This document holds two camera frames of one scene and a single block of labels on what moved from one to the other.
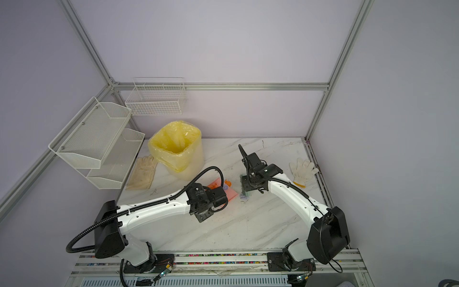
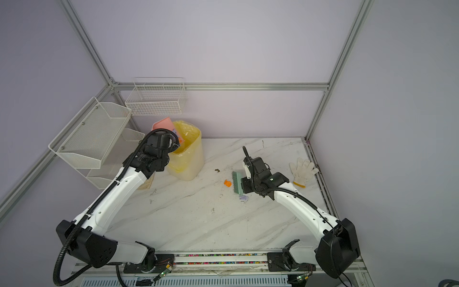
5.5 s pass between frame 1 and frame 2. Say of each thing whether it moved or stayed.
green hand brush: moved
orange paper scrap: stayed
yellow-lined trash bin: stayed
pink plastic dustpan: moved
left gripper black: moved
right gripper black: stayed
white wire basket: stayed
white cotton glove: stayed
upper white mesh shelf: stayed
